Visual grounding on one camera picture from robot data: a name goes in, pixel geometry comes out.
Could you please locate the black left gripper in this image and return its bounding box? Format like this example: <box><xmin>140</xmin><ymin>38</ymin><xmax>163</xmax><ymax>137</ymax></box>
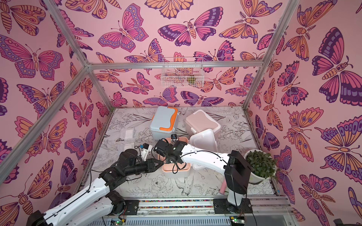
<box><xmin>125</xmin><ymin>158</ymin><xmax>164</xmax><ymax>177</ymax></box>

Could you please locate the white and peach first aid box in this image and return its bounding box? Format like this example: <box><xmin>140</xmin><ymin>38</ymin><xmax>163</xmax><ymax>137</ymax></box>
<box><xmin>159</xmin><ymin>129</ymin><xmax>224</xmax><ymax>179</ymax></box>

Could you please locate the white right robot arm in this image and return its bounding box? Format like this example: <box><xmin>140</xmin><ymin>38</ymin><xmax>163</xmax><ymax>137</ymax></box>
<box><xmin>154</xmin><ymin>139</ymin><xmax>252</xmax><ymax>213</ymax></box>

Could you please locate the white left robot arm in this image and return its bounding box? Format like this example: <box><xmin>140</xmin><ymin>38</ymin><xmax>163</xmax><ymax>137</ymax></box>
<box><xmin>26</xmin><ymin>149</ymin><xmax>163</xmax><ymax>226</ymax></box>

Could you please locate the grey and orange first aid box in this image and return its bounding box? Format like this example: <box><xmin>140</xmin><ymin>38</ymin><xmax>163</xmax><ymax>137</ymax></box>
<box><xmin>150</xmin><ymin>106</ymin><xmax>179</xmax><ymax>140</ymax></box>

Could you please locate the pink first aid box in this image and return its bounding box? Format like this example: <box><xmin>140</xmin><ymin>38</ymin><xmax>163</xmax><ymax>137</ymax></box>
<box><xmin>185</xmin><ymin>110</ymin><xmax>221</xmax><ymax>136</ymax></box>

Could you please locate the purple and pink brush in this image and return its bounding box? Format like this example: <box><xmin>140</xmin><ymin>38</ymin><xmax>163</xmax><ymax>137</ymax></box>
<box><xmin>219</xmin><ymin>180</ymin><xmax>227</xmax><ymax>195</ymax></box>

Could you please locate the potted green plant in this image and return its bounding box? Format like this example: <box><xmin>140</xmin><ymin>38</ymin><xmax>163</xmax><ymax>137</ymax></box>
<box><xmin>244</xmin><ymin>149</ymin><xmax>277</xmax><ymax>185</ymax></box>

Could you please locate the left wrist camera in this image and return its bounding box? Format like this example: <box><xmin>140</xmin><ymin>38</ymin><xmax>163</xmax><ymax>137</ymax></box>
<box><xmin>140</xmin><ymin>143</ymin><xmax>153</xmax><ymax>161</ymax></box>

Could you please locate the white wire basket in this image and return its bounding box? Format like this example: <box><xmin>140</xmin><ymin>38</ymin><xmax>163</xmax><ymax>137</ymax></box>
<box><xmin>160</xmin><ymin>56</ymin><xmax>205</xmax><ymax>89</ymax></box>

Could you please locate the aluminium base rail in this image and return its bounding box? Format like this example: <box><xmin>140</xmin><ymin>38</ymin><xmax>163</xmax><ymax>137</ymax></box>
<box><xmin>56</xmin><ymin>196</ymin><xmax>295</xmax><ymax>226</ymax></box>

